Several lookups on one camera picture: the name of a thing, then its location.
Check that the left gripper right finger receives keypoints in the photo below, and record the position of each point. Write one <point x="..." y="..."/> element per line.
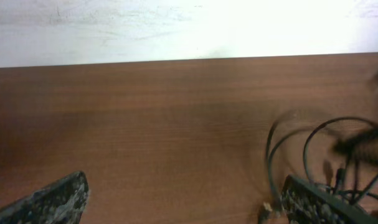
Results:
<point x="305" y="203"/>

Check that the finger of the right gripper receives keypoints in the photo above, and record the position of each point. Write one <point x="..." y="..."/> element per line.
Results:
<point x="362" y="146"/>

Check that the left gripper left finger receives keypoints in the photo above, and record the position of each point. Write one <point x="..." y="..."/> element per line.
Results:
<point x="61" y="202"/>

